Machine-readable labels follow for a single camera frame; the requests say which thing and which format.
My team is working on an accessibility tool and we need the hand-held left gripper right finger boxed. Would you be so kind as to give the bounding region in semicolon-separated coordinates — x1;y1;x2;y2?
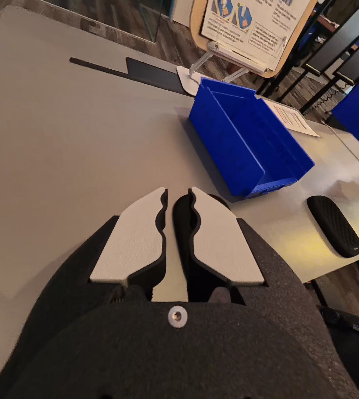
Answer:
187;186;265;302

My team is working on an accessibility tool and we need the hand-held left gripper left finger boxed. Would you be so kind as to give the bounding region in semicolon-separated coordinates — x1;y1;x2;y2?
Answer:
89;187;168;302

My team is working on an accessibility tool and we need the black textured cushion pad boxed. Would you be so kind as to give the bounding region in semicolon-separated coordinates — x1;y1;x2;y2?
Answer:
306;195;359;259

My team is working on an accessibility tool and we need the laminated paper sheet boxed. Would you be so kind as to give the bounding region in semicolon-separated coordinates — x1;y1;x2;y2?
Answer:
262;98;320;138

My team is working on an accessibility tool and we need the black rectangular desk plate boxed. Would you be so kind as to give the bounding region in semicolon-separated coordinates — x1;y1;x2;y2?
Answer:
126;57;188;94

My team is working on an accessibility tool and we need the printed instruction sheet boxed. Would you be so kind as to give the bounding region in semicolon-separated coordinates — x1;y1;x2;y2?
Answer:
201;0;311;71

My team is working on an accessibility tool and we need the wooden book stand white base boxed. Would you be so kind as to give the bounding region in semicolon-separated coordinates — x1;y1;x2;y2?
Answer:
176;0;318;96

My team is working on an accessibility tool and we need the grey cable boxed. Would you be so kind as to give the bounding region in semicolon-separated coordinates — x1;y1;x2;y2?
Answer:
320;121;359;183

